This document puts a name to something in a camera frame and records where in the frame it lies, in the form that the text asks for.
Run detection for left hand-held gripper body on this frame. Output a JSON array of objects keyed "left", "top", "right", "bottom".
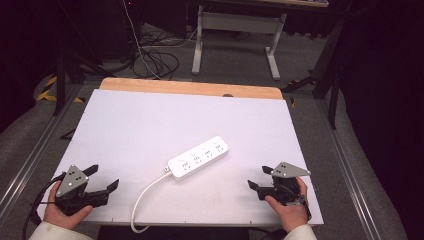
[{"left": 54, "top": 164, "right": 110, "bottom": 216}]

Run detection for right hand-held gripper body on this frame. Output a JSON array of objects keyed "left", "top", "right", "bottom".
[{"left": 257, "top": 162, "right": 312, "bottom": 206}]

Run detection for white power strip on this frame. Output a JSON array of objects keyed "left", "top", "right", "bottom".
[{"left": 163, "top": 135, "right": 230, "bottom": 182}]

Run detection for person's right hand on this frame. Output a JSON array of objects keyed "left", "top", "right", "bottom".
[{"left": 265, "top": 176, "right": 311, "bottom": 234}]

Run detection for person's left hand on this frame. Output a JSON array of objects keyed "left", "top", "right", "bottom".
[{"left": 43, "top": 181, "right": 95, "bottom": 231}]

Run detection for white board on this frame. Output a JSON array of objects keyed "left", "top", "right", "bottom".
[{"left": 35, "top": 88, "right": 325, "bottom": 228}]

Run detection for black tripod stand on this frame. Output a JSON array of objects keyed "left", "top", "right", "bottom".
[{"left": 53, "top": 0, "right": 116, "bottom": 117}]

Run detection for black metal stand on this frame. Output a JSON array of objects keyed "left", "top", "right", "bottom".
[{"left": 280, "top": 18, "right": 346, "bottom": 130}]

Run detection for black curtain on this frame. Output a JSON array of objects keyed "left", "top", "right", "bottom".
[{"left": 338, "top": 0, "right": 424, "bottom": 240}]

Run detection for wooden desk top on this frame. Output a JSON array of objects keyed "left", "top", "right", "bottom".
[{"left": 213, "top": 0, "right": 330, "bottom": 9}]

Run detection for white power strip cable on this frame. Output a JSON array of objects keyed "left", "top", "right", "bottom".
[{"left": 130, "top": 172, "right": 173, "bottom": 234}]

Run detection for aluminium rail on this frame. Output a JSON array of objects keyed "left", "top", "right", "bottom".
[
  {"left": 0, "top": 84, "right": 84, "bottom": 218},
  {"left": 314, "top": 99, "right": 383, "bottom": 240}
]

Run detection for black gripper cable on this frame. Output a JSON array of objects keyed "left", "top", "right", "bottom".
[{"left": 21, "top": 172, "right": 67, "bottom": 240}]

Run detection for black floor cables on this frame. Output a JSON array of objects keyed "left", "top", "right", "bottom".
[{"left": 132, "top": 31, "right": 181, "bottom": 81}]

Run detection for white floor cable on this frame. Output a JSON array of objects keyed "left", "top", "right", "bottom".
[{"left": 121, "top": 0, "right": 162, "bottom": 80}]

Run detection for white metal desk frame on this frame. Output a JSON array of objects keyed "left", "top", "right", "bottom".
[{"left": 191, "top": 4, "right": 288, "bottom": 81}]

